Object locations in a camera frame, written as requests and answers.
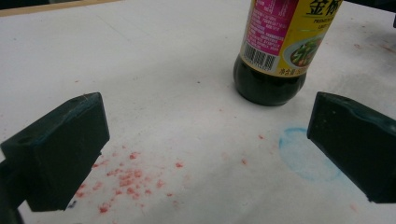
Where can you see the dark soy sauce bottle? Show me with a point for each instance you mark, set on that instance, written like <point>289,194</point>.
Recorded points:
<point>274,46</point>

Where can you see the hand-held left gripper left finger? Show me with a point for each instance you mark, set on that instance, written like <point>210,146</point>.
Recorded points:
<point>59,146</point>

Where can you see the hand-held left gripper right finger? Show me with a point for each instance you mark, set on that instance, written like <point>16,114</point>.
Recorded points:
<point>355,143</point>

